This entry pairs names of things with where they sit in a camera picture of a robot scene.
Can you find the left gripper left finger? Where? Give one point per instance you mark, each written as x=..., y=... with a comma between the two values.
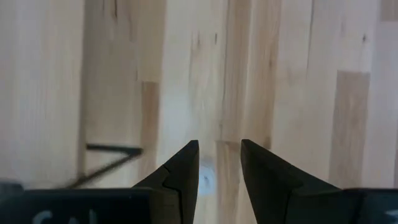
x=174, y=193

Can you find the small clear cap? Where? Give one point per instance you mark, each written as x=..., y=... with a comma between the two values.
x=206, y=180

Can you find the wooden shelf black legs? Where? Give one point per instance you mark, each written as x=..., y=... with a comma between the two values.
x=118, y=148

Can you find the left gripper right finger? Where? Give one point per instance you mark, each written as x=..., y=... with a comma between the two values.
x=273, y=193

